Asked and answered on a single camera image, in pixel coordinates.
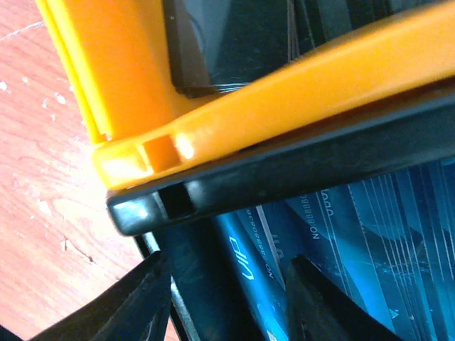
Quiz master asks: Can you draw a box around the yellow middle card bin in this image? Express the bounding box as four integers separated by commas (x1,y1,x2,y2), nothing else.
37,1,454,190

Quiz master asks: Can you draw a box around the black card stack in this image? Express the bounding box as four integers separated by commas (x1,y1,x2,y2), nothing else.
163,0,420,98

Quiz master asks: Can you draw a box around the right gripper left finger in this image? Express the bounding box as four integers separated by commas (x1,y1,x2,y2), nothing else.
33,251,171,340

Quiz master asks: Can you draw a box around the black right card bin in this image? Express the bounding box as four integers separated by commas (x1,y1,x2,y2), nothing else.
107,84,454,340

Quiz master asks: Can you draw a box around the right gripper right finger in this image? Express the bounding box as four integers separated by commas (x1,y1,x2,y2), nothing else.
286,255,399,340

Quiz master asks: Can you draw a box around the blue credit card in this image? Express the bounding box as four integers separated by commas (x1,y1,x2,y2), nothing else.
213,207,289,340
257,159,454,340

